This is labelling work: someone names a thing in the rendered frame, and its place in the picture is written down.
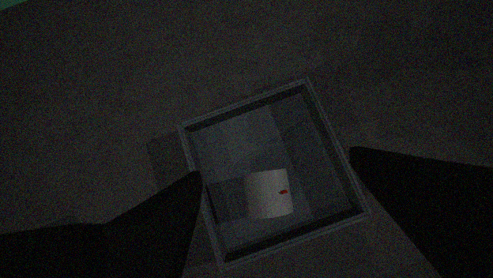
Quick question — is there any grey cylinder with two slots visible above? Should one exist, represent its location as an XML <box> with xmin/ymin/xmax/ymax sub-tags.
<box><xmin>243</xmin><ymin>168</ymin><xmax>294</xmax><ymax>219</ymax></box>

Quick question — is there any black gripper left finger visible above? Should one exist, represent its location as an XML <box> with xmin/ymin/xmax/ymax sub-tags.
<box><xmin>0</xmin><ymin>171</ymin><xmax>203</xmax><ymax>278</ymax></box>

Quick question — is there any dark grey square tray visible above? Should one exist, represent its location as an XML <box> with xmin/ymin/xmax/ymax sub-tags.
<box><xmin>177</xmin><ymin>77</ymin><xmax>373</xmax><ymax>273</ymax></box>

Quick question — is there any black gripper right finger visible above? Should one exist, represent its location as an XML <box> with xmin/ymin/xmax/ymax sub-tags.
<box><xmin>349</xmin><ymin>146</ymin><xmax>493</xmax><ymax>278</ymax></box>

